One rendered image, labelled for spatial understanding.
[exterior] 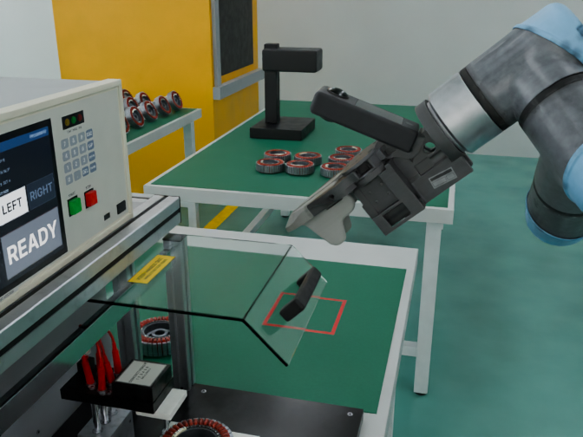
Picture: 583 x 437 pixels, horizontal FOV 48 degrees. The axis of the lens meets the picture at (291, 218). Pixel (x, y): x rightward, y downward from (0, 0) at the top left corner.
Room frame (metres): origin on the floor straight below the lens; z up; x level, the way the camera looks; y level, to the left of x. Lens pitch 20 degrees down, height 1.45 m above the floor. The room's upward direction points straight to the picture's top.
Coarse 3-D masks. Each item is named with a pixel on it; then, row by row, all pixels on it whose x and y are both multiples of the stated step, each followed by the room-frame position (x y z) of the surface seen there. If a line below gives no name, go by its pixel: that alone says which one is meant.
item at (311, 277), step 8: (312, 272) 0.83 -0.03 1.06; (320, 272) 0.84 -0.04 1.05; (304, 280) 0.81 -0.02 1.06; (312, 280) 0.81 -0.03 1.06; (304, 288) 0.78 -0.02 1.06; (312, 288) 0.79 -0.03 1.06; (296, 296) 0.76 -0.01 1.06; (304, 296) 0.76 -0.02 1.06; (288, 304) 0.75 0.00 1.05; (296, 304) 0.74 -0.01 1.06; (304, 304) 0.75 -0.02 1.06; (280, 312) 0.75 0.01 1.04; (288, 312) 0.75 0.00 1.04; (296, 312) 0.74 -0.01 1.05; (288, 320) 0.75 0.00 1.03
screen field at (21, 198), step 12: (36, 180) 0.71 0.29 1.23; (48, 180) 0.73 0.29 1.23; (12, 192) 0.66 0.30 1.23; (24, 192) 0.68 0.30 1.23; (36, 192) 0.70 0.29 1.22; (48, 192) 0.72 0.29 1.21; (0, 204) 0.64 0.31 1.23; (12, 204) 0.66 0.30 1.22; (24, 204) 0.68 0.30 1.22; (36, 204) 0.70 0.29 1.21; (0, 216) 0.64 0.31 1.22; (12, 216) 0.66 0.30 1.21
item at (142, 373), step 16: (96, 368) 0.84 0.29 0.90; (112, 368) 0.84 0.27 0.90; (128, 368) 0.81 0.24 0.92; (144, 368) 0.81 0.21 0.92; (160, 368) 0.81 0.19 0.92; (64, 384) 0.80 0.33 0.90; (80, 384) 0.80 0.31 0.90; (96, 384) 0.80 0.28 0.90; (112, 384) 0.77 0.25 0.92; (128, 384) 0.76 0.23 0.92; (144, 384) 0.76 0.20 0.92; (160, 384) 0.78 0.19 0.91; (80, 400) 0.78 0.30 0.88; (96, 400) 0.77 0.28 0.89; (112, 400) 0.77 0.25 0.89; (128, 400) 0.76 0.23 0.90; (144, 400) 0.76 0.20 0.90; (160, 400) 0.77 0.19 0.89; (176, 400) 0.78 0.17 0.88; (96, 416) 0.78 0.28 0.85; (160, 416) 0.75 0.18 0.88
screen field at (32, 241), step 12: (48, 216) 0.72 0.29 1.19; (24, 228) 0.67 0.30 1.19; (36, 228) 0.69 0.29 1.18; (48, 228) 0.71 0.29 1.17; (60, 228) 0.74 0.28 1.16; (12, 240) 0.65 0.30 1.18; (24, 240) 0.67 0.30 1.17; (36, 240) 0.69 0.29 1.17; (48, 240) 0.71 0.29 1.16; (60, 240) 0.73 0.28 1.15; (12, 252) 0.65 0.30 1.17; (24, 252) 0.67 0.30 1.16; (36, 252) 0.69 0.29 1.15; (48, 252) 0.71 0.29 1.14; (12, 264) 0.65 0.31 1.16; (24, 264) 0.67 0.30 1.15; (12, 276) 0.64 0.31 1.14
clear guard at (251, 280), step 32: (192, 256) 0.88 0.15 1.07; (224, 256) 0.88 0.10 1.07; (256, 256) 0.88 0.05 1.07; (288, 256) 0.89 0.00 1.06; (128, 288) 0.77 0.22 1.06; (160, 288) 0.77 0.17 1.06; (192, 288) 0.77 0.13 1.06; (224, 288) 0.77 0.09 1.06; (256, 288) 0.77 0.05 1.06; (288, 288) 0.82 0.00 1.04; (320, 288) 0.88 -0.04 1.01; (256, 320) 0.71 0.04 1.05; (288, 352) 0.70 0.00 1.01
